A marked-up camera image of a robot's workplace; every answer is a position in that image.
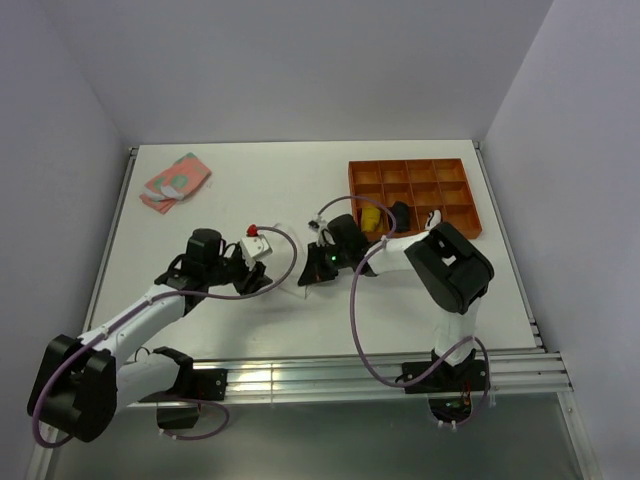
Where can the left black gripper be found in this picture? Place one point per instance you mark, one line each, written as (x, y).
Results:
(249, 279)

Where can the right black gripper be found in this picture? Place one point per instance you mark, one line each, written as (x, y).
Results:
(315, 271)

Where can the white black striped sock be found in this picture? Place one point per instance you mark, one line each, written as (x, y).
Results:
(434, 218)

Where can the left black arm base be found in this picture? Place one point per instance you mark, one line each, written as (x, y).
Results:
(198, 388)

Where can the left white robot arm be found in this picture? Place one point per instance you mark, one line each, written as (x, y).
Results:
(83, 382)

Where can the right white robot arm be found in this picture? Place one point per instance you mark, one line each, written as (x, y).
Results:
(455, 274)

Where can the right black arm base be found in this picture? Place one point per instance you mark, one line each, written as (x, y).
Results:
(458, 384)

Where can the pink green patterned socks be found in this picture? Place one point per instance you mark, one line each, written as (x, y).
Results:
(175, 184)

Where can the yellow rolled sock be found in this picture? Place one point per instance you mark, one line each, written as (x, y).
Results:
(371, 219)

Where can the orange compartment tray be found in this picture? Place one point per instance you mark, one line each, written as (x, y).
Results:
(423, 184)

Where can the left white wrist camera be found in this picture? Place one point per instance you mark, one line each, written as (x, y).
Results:
(254, 249)

